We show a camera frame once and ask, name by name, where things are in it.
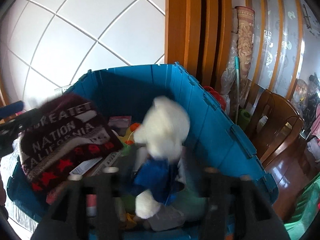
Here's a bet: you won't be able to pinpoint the red plastic item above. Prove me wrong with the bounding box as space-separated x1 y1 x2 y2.
202 86 227 111

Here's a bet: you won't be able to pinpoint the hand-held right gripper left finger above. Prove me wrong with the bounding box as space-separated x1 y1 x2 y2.
30 167 123 240

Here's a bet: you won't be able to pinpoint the pink tissue pack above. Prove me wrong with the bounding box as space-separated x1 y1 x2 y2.
108 115 132 136

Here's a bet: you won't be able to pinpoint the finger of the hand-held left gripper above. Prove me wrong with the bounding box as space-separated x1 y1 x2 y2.
0 100 26 118
0 108 42 156

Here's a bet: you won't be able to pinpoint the blue plastic storage bin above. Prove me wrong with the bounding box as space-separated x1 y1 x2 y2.
6 62 279 240

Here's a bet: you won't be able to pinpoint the rolled patterned carpet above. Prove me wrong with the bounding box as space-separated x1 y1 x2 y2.
234 6 256 81

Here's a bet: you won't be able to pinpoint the green rolled mat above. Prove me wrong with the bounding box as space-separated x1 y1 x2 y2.
237 108 251 128

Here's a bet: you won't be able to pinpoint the frosted glass wooden partition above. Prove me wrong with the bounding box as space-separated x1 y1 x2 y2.
244 0 316 101

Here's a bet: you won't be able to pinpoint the green cloth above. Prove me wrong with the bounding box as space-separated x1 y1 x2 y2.
284 177 320 240

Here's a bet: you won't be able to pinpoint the wooden chair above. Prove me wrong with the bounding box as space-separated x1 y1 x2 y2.
247 88 308 171

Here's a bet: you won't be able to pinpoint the green mop handle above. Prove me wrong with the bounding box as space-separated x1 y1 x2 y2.
234 56 241 126

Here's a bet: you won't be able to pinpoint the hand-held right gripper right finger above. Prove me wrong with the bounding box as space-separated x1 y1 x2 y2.
199 168 291 240

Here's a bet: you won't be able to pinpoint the white plush toy blue clothes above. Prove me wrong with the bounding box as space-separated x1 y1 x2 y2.
132 95 191 220

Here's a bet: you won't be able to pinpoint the maroon knit hat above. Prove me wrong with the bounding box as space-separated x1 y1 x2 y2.
18 93 123 193

